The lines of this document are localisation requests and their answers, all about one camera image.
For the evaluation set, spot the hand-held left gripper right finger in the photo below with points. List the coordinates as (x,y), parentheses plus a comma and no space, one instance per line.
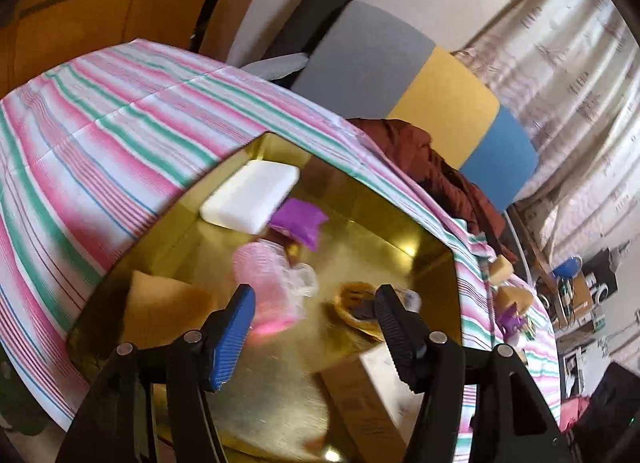
(400,338)

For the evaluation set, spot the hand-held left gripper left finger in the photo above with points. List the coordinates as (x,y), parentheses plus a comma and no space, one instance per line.
(232,338)

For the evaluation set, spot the brown cardboard box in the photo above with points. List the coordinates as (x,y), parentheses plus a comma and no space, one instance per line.
(360,393)

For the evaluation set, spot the pink plastic container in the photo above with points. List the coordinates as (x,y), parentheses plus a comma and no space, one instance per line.
(260,273)

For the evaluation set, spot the tan sponge wedge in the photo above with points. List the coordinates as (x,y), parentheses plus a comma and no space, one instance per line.
(160,303)

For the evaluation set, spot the clear plastic wrapper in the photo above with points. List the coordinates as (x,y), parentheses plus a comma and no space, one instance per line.
(302,280)

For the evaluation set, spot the purple snack packet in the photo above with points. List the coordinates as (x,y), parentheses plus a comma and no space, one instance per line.
(512,323)

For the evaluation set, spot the gold tin box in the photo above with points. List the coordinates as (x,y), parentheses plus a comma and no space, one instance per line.
(350,233)

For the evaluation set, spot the orange yellow sponge block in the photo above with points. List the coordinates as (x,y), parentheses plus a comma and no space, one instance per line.
(512,298)

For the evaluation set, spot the pale yellow sponge piece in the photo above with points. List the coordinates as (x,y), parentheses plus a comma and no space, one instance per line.
(501,269)

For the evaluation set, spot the purple cloth pouch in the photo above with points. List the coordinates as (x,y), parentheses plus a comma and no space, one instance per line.
(300,220)

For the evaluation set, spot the white foam block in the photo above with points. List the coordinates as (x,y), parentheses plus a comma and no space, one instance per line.
(250,193)

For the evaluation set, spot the brown jacket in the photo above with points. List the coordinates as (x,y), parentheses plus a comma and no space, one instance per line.
(450,183)

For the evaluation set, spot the blue mug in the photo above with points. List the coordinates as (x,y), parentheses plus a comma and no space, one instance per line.
(567,268)

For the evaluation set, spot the open cardboard box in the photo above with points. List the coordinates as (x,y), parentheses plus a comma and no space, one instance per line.
(580,298)

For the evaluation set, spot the pink cloth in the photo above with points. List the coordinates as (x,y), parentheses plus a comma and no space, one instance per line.
(575,415)

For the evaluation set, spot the dark bag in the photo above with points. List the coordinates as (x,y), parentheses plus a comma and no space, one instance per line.
(610,408)

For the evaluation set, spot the striped tablecloth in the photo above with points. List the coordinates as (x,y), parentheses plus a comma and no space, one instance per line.
(100,118)

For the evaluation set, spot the grey yellow blue chair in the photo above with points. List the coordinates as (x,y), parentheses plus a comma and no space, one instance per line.
(380,53)

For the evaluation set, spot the pale patterned curtain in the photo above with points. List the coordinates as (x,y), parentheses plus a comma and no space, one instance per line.
(575,93)

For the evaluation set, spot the black rolled mat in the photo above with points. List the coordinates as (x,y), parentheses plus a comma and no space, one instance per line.
(325,3)

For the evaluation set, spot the wooden cabinet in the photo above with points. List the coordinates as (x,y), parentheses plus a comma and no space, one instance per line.
(100,8)

